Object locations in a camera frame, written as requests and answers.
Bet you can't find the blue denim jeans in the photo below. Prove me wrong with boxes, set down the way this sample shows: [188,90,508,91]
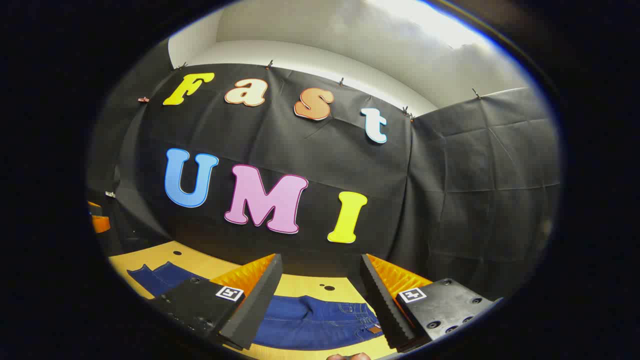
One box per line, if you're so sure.
[126,261,385,351]

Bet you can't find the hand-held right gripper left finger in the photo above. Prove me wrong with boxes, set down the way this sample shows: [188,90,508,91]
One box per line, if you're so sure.
[150,253,284,350]

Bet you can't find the black backdrop cloth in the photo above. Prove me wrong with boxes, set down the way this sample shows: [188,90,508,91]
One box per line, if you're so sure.
[86,40,561,301]

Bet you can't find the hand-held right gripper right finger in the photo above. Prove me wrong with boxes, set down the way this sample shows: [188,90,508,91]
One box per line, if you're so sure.
[360,253,504,353]

